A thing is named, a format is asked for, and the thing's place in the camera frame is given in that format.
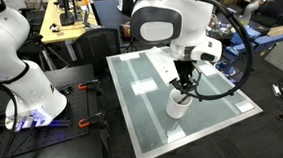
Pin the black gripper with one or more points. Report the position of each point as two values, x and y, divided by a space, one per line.
184 69

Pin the black pen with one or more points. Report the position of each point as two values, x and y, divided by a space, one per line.
183 98

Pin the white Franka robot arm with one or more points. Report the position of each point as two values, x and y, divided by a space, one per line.
22 90

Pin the white ceramic mug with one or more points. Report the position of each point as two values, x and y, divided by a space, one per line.
177 110

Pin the blue machine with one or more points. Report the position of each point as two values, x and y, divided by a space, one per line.
259 40

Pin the grey power adapter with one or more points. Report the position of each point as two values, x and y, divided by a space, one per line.
276 89

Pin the black mesh chair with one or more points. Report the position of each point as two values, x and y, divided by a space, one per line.
96 48

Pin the orange black bar clamp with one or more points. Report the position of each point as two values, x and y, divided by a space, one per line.
89 86
91 121

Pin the light wooden desk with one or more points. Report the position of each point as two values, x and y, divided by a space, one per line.
54 28

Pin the black tripod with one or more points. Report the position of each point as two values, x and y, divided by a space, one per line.
44 52

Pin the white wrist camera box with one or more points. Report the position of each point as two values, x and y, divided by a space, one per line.
162 66

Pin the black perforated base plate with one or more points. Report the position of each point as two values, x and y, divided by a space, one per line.
52 135

